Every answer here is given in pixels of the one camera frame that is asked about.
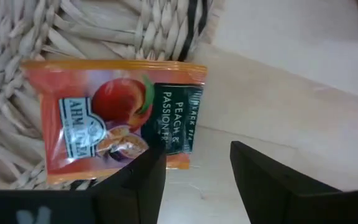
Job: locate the round woven placemat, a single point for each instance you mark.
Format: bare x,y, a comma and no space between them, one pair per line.
98,28

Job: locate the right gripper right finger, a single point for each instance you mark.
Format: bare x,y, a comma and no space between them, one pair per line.
266,193

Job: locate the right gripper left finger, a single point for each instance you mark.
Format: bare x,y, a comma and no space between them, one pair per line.
135,193

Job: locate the orange tea packet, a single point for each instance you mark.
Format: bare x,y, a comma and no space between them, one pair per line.
104,118

